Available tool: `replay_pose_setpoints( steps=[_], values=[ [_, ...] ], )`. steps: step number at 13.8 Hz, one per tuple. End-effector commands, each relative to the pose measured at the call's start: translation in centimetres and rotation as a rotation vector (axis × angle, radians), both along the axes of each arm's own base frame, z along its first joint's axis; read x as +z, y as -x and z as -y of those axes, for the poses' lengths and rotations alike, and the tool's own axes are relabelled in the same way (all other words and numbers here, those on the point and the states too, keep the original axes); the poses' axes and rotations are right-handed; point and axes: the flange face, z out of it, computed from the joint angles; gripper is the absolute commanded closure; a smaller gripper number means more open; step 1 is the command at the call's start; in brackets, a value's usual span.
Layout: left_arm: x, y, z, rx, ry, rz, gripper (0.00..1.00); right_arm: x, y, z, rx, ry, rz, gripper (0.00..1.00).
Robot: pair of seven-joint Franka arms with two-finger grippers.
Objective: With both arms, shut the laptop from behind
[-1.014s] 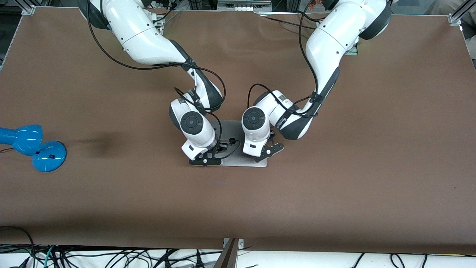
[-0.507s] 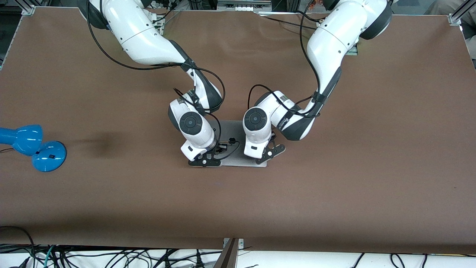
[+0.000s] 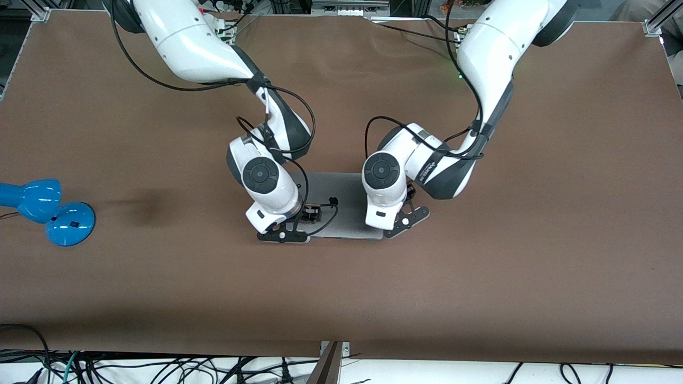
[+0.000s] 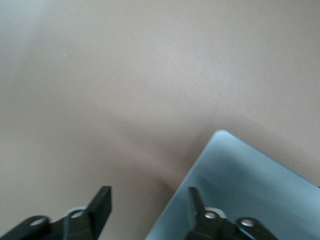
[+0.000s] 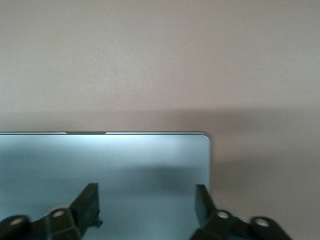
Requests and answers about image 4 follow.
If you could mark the silver laptop with black keyboard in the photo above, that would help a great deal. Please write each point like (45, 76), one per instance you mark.
(250, 187)

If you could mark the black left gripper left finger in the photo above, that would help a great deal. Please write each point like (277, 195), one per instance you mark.
(85, 225)

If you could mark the brown table cover sheet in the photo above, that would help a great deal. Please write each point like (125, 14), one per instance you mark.
(150, 75)

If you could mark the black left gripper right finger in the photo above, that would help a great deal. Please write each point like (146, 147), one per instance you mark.
(212, 230)

